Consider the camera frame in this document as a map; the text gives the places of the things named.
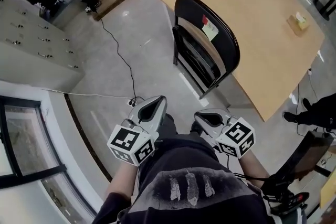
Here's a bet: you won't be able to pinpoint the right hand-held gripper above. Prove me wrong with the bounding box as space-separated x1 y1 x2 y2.
194 108 256 158

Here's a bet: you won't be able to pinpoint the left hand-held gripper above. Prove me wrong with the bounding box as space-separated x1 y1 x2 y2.
107 95 168 167

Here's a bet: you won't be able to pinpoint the black folding chair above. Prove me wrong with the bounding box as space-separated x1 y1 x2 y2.
172 0 241 101

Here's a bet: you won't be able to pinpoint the person's right forearm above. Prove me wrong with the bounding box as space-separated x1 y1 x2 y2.
237 149 271 179

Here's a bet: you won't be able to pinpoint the person's left forearm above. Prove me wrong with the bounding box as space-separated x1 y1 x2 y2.
108 162 140 199

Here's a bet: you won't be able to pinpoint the person's grey trousers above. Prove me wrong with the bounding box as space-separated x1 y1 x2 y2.
156 112 204 140

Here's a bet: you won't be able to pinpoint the person's dark feather-print shirt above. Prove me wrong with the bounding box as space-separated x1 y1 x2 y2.
91 133 307 224

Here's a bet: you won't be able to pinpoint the white note with red tape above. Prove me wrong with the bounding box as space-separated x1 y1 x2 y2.
201 14 219 41

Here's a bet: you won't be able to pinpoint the black tablet screen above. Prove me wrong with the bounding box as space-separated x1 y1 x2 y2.
272 130 336 185

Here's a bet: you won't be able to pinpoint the yellow tissue box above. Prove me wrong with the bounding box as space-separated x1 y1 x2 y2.
286 13 310 37

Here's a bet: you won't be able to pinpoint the grey locker cabinet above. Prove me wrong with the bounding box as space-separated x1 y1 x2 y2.
0 0 85 87

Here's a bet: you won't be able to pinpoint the light wooden side table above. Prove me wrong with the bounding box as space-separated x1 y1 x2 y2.
319 174 336 210

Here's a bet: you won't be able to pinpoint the thin white wall cable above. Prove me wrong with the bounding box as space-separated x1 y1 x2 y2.
41 88 132 100

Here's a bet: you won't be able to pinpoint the long black floor cable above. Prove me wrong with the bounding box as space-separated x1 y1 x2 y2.
97 10 139 103

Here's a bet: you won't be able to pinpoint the black and red mount clamp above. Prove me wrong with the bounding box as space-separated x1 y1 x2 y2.
261 178 311 217

